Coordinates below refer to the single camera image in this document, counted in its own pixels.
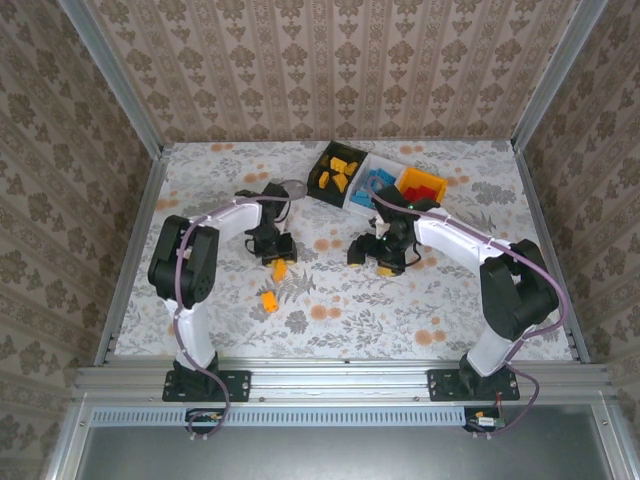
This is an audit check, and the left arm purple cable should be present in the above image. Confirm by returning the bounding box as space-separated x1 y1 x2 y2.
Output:
172 192 307 442

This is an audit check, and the grey metal panel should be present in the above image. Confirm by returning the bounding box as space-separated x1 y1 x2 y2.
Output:
74 424 619 480

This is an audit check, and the aluminium corner post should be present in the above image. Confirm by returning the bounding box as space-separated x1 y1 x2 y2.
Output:
509 0 610 151
56 0 166 157

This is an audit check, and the grey slotted cable duct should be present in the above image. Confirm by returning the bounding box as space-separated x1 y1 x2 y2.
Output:
91 405 469 427

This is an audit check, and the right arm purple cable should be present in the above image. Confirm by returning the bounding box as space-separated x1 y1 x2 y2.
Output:
367 175 566 441

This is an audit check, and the black plastic bin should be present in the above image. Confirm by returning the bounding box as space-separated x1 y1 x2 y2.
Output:
306 140 372 210

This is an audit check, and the aluminium lower frame rail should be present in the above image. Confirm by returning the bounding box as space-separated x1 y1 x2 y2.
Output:
592 399 640 480
42 399 94 480

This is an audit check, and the aluminium front rail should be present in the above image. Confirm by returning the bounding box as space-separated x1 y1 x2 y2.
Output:
73 357 615 401

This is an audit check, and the small connector board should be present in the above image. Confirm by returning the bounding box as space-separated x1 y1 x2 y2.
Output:
464 407 504 434
185 408 226 430

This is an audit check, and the floral patterned table cover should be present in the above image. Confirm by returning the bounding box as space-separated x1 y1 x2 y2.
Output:
113 141 574 361

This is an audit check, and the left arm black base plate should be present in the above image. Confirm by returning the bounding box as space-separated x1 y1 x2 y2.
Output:
162 368 251 403

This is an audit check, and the aluminium side rail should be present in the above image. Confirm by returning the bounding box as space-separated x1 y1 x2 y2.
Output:
514 147 592 365
93 147 174 366

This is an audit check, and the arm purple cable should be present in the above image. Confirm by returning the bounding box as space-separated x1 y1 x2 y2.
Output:
367 175 566 441
172 192 307 442

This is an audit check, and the yellow plastic bin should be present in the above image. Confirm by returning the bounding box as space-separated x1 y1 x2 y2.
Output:
393 166 449 206

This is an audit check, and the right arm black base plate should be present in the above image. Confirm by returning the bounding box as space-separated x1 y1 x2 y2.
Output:
428 368 521 403

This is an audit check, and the white plastic bin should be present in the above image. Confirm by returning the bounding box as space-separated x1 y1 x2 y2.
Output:
342 152 409 216

